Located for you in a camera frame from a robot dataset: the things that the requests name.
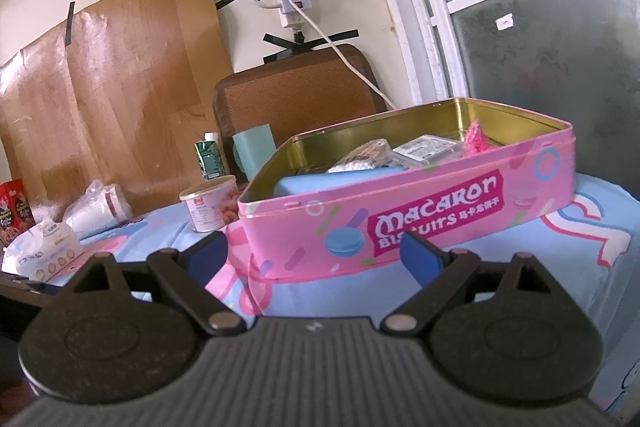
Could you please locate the large white tissue pack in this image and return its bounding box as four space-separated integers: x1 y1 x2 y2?
1 217 83 282

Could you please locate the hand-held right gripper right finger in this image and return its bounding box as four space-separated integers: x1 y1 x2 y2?
382 231 576 337

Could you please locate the red snack box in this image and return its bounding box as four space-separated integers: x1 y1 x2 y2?
0 179 36 240

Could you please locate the pink biscuit tin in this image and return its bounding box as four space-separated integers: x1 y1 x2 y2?
237 97 575 282

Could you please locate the wall power strip with bulb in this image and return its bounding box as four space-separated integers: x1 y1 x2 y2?
277 0 401 110

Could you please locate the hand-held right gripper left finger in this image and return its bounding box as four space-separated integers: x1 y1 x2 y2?
64 231 247 337

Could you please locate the blue cartoon printed blanket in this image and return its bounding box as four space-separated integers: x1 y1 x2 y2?
50 172 640 423

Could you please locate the frosted glass door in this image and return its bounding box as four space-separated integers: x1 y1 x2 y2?
350 0 640 208

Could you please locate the white crumpled plastic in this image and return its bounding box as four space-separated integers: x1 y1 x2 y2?
30 199 66 223

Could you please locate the green milk carton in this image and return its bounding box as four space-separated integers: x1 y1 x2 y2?
194 132 224 180

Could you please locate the green mug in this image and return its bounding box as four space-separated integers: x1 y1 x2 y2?
231 123 277 180

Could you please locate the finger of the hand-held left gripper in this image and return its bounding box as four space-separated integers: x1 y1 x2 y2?
0 274 63 308

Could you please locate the bag of white paper cups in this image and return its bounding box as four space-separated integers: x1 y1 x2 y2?
62 179 135 238

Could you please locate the wood-grain wall sheet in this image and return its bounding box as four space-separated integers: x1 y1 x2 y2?
0 0 236 215

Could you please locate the pink knitted cloth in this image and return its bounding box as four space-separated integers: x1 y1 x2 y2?
462 119 493 155

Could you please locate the clear cotton swab box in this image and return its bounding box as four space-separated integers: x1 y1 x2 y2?
326 139 401 174

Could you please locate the clear box with dark label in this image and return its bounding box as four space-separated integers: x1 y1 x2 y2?
392 133 463 168

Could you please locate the blue pencil case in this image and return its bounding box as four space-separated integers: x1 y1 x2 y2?
272 166 406 198

